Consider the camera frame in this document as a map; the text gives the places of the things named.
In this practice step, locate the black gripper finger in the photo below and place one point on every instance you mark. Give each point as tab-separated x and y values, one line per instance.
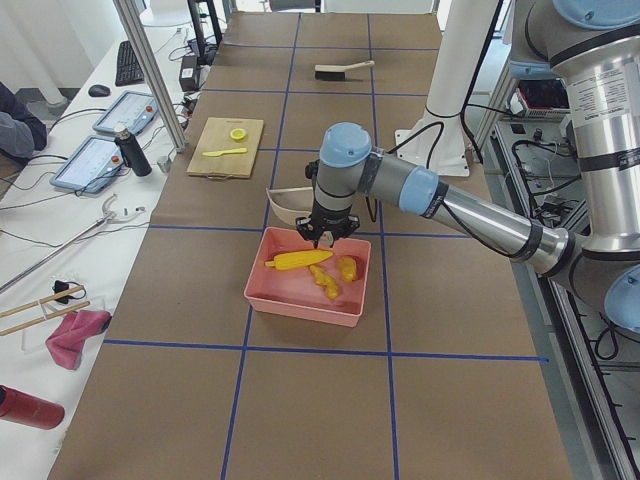
331	238
307	229

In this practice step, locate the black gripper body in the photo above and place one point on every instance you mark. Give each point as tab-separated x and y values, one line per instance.
330	223

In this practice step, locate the beige plastic dustpan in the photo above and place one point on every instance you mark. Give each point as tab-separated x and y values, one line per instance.
289	204

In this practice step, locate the brown toy potato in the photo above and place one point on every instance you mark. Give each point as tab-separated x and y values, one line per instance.
348	268

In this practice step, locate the yellow toy corn cob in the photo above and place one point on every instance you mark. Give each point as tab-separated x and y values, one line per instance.
298	259

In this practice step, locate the tan toy ginger root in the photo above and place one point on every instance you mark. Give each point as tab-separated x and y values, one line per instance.
323	279

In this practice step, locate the beige hand brush black bristles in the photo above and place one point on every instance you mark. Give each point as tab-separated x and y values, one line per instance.
338	72

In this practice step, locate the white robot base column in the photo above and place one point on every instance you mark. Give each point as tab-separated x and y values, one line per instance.
437	140

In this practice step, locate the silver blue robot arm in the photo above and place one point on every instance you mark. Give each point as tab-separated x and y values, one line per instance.
593	46

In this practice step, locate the pink plastic bin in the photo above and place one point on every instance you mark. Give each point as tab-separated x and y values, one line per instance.
294	293

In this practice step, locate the yellow plastic toy knife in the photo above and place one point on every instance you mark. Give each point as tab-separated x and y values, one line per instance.
219	153

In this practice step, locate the yellow toy lemon slice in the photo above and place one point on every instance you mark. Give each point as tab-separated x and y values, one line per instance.
238	134

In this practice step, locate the bamboo cutting board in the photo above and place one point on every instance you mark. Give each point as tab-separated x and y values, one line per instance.
215	136

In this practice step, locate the black thermos bottle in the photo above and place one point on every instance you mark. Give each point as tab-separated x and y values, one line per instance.
133	155

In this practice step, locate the metal grabber rod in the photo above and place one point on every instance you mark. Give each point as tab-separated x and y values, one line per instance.
108	216

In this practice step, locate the far blue teach pendant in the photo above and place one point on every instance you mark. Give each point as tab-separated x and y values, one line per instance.
134	110

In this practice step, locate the blue teach pendant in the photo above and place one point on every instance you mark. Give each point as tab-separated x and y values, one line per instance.
134	110
91	167

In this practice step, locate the near blue teach pendant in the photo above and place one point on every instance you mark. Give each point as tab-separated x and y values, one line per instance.
91	167

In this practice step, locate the black keyboard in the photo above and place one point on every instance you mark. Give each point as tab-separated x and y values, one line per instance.
128	69

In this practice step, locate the black computer mouse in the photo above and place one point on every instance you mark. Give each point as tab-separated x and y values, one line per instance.
99	91

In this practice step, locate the pink cloth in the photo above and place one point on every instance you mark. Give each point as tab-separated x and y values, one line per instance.
66	343

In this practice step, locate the wooden sticks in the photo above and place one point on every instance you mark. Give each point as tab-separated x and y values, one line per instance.
36	312

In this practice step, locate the red water bottle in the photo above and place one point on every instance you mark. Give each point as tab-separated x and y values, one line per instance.
22	408

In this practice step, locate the aluminium frame post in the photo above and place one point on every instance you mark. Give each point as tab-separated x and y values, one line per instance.
129	18

